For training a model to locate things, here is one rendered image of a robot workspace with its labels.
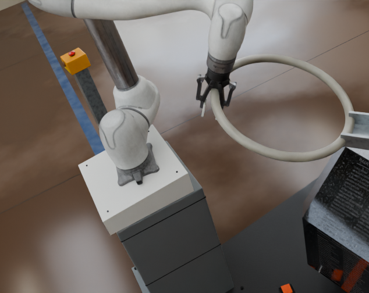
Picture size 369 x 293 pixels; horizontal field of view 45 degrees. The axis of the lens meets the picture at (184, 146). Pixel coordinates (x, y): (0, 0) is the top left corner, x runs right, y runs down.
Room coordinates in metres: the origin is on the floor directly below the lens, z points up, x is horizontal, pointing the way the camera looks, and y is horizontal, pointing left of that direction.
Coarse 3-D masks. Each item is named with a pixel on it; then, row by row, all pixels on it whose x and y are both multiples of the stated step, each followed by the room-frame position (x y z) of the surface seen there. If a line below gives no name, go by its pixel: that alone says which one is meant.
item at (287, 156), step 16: (240, 64) 1.37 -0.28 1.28; (288, 64) 1.37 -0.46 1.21; (304, 64) 1.34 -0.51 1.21; (224, 128) 1.09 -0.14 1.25; (352, 128) 1.04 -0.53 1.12; (240, 144) 1.03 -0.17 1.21; (256, 144) 1.00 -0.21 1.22; (336, 144) 0.98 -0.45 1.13; (288, 160) 0.95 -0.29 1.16; (304, 160) 0.94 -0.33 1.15
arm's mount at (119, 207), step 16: (160, 144) 1.53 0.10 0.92; (96, 160) 1.58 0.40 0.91; (160, 160) 1.43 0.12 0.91; (176, 160) 1.40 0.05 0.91; (96, 176) 1.48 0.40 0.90; (112, 176) 1.44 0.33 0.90; (144, 176) 1.37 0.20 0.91; (160, 176) 1.34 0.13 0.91; (176, 176) 1.31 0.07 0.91; (96, 192) 1.38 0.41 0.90; (112, 192) 1.35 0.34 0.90; (128, 192) 1.32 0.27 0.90; (144, 192) 1.29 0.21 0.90; (160, 192) 1.28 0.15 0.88; (176, 192) 1.29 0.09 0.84; (112, 208) 1.27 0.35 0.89; (128, 208) 1.24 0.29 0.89; (144, 208) 1.26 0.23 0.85; (160, 208) 1.27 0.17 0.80; (112, 224) 1.22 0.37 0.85; (128, 224) 1.24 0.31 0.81
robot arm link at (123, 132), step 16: (112, 112) 1.48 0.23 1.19; (128, 112) 1.48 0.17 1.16; (112, 128) 1.40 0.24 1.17; (128, 128) 1.40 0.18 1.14; (144, 128) 1.47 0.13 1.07; (112, 144) 1.39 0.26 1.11; (128, 144) 1.38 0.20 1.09; (144, 144) 1.43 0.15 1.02; (112, 160) 1.42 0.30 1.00; (128, 160) 1.37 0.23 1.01
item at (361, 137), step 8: (352, 112) 1.08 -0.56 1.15; (360, 112) 1.07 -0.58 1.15; (360, 120) 1.06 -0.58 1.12; (368, 120) 1.05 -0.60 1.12; (360, 128) 1.04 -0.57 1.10; (368, 128) 1.03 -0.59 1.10; (344, 136) 0.99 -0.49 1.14; (352, 136) 0.98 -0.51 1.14; (360, 136) 0.97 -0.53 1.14; (368, 136) 0.96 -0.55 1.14; (352, 144) 0.98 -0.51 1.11; (360, 144) 0.96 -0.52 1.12; (368, 144) 0.95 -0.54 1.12
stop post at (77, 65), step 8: (64, 56) 2.34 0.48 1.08; (72, 56) 2.31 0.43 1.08; (80, 56) 2.28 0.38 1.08; (72, 64) 2.26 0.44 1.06; (80, 64) 2.27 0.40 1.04; (88, 64) 2.29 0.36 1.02; (72, 72) 2.25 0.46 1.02; (80, 72) 2.29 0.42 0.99; (88, 72) 2.30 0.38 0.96; (80, 80) 2.28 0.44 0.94; (88, 80) 2.29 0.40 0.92; (80, 88) 2.32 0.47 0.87; (88, 88) 2.29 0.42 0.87; (96, 88) 2.30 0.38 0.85; (88, 96) 2.28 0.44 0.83; (96, 96) 2.30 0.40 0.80; (88, 104) 2.30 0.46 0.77; (96, 104) 2.29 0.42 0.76; (96, 112) 2.28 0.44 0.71; (104, 112) 2.30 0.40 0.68; (96, 120) 2.31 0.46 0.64
